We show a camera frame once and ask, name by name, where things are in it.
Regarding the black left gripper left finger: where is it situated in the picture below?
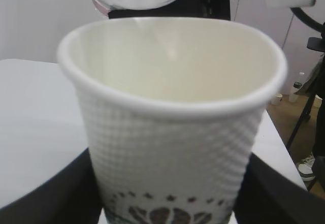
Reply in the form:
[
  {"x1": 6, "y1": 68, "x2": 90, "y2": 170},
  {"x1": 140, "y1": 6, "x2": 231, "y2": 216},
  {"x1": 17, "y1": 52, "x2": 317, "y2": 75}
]
[{"x1": 1, "y1": 149, "x2": 102, "y2": 223}]

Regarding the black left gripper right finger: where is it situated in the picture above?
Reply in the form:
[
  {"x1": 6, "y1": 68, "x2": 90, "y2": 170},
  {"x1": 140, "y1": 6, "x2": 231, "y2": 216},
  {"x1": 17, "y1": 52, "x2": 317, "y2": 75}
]
[{"x1": 234, "y1": 154, "x2": 324, "y2": 223}]

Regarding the white bottle on floor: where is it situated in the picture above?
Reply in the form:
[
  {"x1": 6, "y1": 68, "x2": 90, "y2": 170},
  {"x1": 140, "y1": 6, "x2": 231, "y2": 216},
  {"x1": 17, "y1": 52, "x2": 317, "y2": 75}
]
[{"x1": 288, "y1": 82, "x2": 302, "y2": 103}]

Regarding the white paper cup green logo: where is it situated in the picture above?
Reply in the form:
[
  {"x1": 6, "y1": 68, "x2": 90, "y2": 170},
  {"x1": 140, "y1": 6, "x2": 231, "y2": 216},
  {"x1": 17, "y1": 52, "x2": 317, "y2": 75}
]
[{"x1": 57, "y1": 17, "x2": 287, "y2": 223}]

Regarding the white sneaker on floor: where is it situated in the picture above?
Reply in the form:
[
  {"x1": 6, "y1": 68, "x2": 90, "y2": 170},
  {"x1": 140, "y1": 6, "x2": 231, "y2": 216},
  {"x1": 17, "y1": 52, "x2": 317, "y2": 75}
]
[{"x1": 297, "y1": 154, "x2": 315, "y2": 182}]

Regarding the black tripod stand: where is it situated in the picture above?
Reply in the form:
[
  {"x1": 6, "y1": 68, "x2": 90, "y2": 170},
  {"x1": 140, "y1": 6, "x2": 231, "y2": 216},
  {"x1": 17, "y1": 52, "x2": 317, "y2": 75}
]
[{"x1": 285, "y1": 37, "x2": 325, "y2": 191}]

